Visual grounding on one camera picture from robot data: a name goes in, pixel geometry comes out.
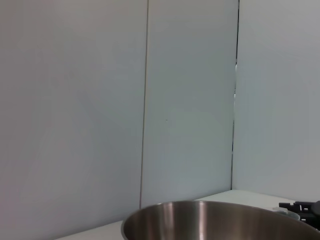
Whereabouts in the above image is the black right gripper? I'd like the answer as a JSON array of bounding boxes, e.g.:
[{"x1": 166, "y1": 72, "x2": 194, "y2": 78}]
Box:
[{"x1": 278, "y1": 199, "x2": 320, "y2": 230}]

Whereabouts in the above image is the clear plastic cup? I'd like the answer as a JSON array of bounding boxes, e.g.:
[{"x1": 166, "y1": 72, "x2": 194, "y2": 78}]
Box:
[{"x1": 272, "y1": 206, "x2": 300, "y2": 221}]

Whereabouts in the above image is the stainless steel mixing bowl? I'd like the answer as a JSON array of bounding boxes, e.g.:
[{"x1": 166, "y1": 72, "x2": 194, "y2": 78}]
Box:
[{"x1": 121, "y1": 200, "x2": 320, "y2": 240}]

